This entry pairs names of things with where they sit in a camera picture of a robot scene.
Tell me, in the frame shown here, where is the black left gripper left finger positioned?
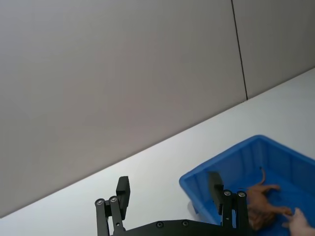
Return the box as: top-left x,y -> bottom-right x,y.
94,176 -> 131,236

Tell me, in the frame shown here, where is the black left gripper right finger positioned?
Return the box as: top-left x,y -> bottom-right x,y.
207,171 -> 250,230

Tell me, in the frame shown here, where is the orange toy animal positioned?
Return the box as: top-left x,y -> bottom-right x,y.
237,167 -> 294,232

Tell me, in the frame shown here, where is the person's hand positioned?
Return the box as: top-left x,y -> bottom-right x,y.
282,207 -> 315,236

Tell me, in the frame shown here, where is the blue plastic bin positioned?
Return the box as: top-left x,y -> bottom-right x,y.
179,134 -> 315,236

